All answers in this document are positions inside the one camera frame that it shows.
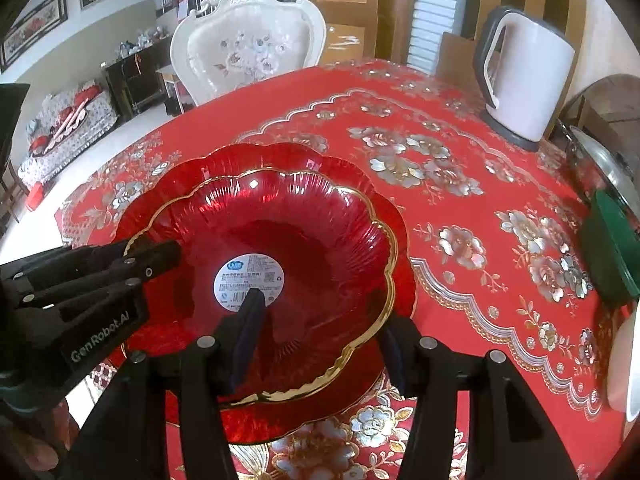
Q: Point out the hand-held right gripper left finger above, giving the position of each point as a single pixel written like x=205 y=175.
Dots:
x=250 y=340

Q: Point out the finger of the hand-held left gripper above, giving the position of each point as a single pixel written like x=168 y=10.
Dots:
x=85 y=292
x=155 y=257

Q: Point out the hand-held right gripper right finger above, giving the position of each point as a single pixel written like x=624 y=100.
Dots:
x=395 y=360

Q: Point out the red glass bowl gold rim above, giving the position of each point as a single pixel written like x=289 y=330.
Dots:
x=310 y=240

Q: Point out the red scalloped glass plate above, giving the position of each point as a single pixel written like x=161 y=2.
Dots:
x=320 y=156

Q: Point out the person's left hand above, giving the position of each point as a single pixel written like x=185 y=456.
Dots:
x=35 y=440

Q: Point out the red plastic stool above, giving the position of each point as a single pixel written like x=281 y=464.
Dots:
x=35 y=197

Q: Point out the wooden chair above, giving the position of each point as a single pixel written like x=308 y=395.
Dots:
x=10 y=195

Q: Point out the floral covered sofa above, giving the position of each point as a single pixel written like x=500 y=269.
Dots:
x=65 y=130

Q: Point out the small white table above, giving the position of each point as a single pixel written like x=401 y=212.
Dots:
x=172 y=85

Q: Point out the dark wooden cabinet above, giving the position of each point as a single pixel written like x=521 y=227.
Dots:
x=132 y=80

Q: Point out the white porcelain ornaments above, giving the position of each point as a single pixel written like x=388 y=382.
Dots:
x=145 y=40

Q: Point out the white ornate floral chair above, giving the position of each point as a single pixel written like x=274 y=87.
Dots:
x=245 y=50

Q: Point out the white bowl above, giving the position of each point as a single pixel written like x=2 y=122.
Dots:
x=625 y=370

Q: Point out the green plastic bowl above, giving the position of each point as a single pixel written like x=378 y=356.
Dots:
x=612 y=250

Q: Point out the red floral tablecloth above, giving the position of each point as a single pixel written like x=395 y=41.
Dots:
x=450 y=110

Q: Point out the wide framed flower picture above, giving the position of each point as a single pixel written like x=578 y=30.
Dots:
x=32 y=30

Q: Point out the steel pot with glass lid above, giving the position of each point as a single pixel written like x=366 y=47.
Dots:
x=600 y=165

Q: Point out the small cardboard box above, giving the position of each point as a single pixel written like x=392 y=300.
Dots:
x=347 y=45

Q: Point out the flat cardboard sheet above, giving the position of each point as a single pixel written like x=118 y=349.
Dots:
x=457 y=57

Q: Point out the white louvred panel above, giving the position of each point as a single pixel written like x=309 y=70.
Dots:
x=432 y=10

